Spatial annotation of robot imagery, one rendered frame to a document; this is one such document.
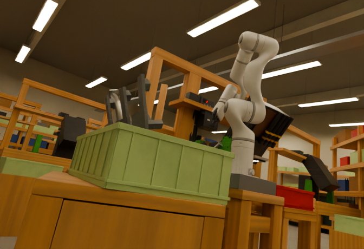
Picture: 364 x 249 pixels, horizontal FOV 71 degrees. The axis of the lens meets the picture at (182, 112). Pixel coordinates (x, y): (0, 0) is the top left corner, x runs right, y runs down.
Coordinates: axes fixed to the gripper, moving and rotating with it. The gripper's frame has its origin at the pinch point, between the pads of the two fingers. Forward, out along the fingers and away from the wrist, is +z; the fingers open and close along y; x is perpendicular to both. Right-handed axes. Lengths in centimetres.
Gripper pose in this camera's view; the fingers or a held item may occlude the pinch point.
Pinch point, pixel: (213, 123)
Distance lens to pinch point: 170.0
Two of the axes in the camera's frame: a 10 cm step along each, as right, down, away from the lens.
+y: -4.0, -5.8, -7.2
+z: -4.8, 7.9, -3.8
